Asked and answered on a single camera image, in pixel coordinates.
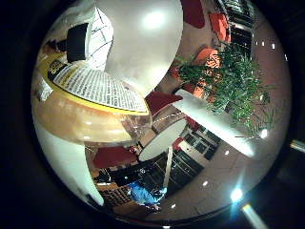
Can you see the clear spray bottle yellow label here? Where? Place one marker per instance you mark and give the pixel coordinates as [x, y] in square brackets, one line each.
[95, 117]

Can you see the red sofa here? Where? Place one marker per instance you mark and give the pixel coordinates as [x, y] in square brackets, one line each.
[114, 156]

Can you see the dark red bench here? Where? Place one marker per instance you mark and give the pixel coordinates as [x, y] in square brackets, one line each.
[160, 100]

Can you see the white pillar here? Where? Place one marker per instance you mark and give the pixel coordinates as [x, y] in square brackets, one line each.
[216, 122]

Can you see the orange chair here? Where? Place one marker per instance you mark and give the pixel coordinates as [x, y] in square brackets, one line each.
[208, 57]

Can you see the green leafy plant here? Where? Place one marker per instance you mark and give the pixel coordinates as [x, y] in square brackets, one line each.
[238, 82]

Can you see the dark red rug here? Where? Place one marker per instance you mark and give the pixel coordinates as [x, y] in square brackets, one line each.
[193, 12]

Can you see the round white pedestal table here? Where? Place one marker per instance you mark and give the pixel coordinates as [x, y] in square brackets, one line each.
[162, 140]

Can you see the black window frame unit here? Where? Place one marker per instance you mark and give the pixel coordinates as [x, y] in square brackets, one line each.
[201, 144]

